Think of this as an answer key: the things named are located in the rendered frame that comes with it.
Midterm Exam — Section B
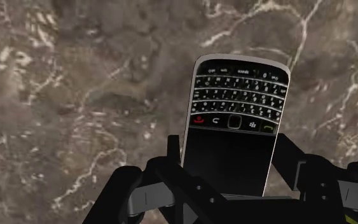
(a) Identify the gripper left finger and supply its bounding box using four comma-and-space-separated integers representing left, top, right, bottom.
82, 134, 229, 224

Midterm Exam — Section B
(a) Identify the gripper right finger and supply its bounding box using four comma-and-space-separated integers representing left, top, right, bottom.
272, 132, 358, 224

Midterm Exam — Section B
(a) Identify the black keypad phone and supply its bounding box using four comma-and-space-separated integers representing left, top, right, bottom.
180, 53, 291, 198

